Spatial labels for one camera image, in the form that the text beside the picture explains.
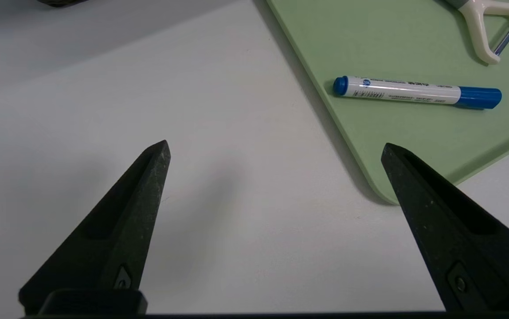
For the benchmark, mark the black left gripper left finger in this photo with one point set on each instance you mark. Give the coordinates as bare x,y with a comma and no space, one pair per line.
117,239

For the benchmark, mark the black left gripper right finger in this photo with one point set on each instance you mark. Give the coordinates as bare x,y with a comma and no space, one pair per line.
463,248

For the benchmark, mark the blue and white whiteboard marker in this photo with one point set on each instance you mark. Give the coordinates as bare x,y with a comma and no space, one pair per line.
409,92

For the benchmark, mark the light green plastic tray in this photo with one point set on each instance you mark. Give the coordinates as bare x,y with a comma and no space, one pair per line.
405,141

